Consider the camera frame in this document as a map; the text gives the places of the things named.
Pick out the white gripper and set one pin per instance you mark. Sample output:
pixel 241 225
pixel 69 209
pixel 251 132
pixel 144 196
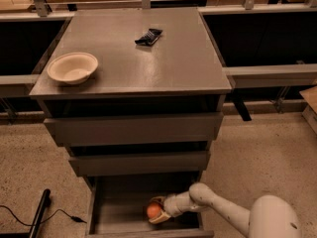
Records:
pixel 171 204

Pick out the orange fruit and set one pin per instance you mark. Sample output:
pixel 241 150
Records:
pixel 153 210

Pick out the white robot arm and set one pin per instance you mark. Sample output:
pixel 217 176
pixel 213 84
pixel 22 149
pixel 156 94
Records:
pixel 269 217

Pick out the grey open bottom drawer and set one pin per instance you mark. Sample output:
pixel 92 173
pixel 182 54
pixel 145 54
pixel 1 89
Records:
pixel 118 207

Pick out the grey middle drawer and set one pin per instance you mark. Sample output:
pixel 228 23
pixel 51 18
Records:
pixel 136 164

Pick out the grey top drawer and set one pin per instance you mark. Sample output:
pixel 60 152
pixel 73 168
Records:
pixel 130 130

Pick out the grey drawer cabinet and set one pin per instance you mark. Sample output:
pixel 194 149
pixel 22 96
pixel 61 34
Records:
pixel 179 74

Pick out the black bar on floor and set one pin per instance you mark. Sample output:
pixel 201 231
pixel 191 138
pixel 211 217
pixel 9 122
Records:
pixel 34 227

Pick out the white paper bowl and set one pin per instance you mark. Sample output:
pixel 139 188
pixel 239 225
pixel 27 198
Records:
pixel 72 68

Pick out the black snack packet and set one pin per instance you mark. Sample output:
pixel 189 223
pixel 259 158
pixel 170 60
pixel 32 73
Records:
pixel 149 38

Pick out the grey metal rail frame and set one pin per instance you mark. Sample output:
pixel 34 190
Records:
pixel 243 76

